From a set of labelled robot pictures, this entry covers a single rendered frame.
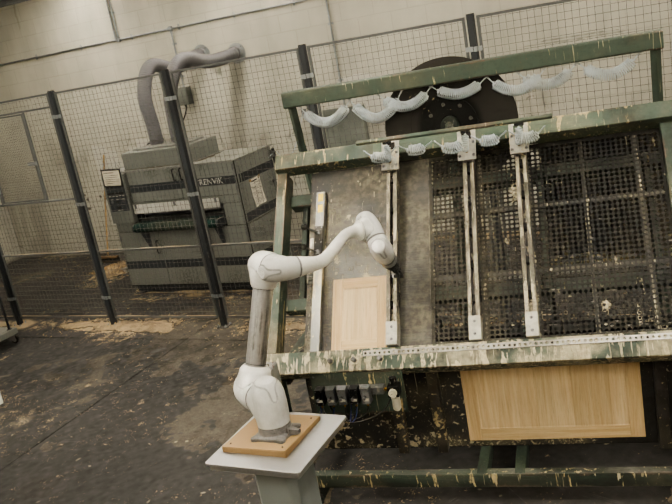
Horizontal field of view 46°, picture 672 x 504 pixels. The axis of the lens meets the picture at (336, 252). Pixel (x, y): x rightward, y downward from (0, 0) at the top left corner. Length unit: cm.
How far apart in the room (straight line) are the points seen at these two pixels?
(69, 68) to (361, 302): 807
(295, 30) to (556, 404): 631
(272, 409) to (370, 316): 87
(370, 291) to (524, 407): 102
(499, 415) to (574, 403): 40
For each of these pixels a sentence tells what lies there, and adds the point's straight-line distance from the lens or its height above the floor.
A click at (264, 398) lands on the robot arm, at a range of 364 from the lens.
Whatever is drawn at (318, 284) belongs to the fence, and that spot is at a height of 120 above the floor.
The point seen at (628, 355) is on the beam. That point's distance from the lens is 396.
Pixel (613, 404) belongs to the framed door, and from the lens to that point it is 435.
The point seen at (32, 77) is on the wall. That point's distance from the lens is 1219.
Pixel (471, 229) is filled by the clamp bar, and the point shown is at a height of 139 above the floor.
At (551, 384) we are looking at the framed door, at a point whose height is 57.
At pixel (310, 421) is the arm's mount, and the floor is 77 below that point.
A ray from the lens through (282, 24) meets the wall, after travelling 964.
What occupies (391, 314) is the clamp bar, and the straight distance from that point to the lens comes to 417.
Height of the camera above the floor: 251
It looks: 15 degrees down
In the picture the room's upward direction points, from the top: 11 degrees counter-clockwise
